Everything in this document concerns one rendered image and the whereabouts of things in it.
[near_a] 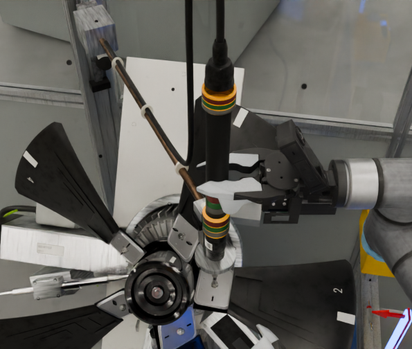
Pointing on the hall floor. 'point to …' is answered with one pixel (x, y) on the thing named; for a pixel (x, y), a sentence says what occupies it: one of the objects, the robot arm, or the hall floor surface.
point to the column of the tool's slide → (97, 111)
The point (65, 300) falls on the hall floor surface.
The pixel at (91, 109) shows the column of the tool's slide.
